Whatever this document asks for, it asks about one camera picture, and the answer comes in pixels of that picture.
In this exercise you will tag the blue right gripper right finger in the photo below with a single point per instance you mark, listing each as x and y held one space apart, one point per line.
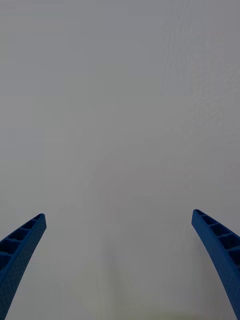
220 247

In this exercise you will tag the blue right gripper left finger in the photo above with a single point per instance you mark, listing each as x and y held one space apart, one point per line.
17 252

